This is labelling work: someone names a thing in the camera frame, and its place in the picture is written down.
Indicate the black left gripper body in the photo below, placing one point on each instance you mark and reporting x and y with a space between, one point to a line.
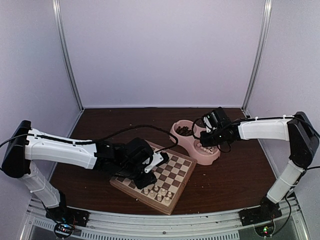
140 183

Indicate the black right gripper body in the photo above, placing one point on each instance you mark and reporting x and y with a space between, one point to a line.
220 139

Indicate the white bishop piece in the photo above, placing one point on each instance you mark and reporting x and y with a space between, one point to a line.
152 194

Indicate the pink double bowl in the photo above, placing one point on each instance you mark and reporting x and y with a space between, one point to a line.
189 143

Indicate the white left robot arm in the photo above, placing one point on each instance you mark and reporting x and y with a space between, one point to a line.
134 160

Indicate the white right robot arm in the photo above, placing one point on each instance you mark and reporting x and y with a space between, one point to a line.
295 130

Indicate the white chess pieces pile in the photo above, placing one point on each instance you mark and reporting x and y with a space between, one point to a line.
209 149

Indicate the dark chess pieces pile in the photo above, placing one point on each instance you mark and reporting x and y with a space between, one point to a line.
184 131

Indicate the wooden chess board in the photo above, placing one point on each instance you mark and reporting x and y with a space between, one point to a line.
172 176

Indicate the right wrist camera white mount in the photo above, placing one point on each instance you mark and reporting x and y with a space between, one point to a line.
207 124

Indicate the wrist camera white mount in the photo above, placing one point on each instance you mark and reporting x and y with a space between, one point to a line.
156 160
207 124

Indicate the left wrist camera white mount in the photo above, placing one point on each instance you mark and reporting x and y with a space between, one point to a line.
156 160

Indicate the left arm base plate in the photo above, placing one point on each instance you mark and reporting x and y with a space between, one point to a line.
70 216

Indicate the front aluminium rail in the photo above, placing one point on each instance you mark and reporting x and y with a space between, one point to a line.
223 225

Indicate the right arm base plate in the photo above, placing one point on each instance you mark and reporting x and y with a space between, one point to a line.
256 215

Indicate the right aluminium frame post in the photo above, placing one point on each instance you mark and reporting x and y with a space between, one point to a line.
263 34

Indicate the aluminium frame post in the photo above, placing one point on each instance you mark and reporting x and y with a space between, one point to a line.
263 34
65 53

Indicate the left aluminium frame post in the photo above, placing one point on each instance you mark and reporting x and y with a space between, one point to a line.
65 53

